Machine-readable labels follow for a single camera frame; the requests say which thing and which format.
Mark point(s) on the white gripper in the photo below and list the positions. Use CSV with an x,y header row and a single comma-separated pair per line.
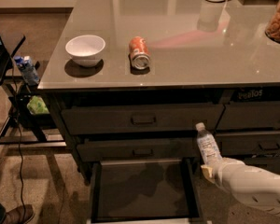
x,y
230,171

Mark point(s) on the clear plastic water bottle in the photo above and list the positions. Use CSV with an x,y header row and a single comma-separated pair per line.
x,y
207,145

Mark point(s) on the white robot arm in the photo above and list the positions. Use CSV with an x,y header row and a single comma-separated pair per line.
x,y
249,185

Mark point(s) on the middle right drawer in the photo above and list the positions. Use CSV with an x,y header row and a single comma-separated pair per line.
x,y
249,143

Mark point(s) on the open bottom drawer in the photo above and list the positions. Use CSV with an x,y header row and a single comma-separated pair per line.
x,y
144,192

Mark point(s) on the dark drawer cabinet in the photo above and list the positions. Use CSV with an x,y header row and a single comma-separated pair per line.
x,y
58,100

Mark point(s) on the bottom right drawer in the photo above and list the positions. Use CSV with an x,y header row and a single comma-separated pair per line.
x,y
269,164

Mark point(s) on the top right drawer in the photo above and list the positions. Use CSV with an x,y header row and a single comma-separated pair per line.
x,y
251,115

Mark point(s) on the middle left drawer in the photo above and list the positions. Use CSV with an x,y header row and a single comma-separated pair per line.
x,y
131,149

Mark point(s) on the top left drawer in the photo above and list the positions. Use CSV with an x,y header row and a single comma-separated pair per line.
x,y
139,118

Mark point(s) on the orange soda can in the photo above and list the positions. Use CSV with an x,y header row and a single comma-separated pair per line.
x,y
138,52

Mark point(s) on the white ceramic bowl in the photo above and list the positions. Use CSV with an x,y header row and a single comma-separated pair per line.
x,y
85,50

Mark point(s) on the green snack bag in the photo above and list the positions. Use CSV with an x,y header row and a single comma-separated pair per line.
x,y
37,106

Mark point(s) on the black side desk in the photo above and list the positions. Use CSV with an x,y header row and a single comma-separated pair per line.
x,y
21,126

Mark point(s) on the brown shoe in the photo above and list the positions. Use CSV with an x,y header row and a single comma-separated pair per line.
x,y
20,215

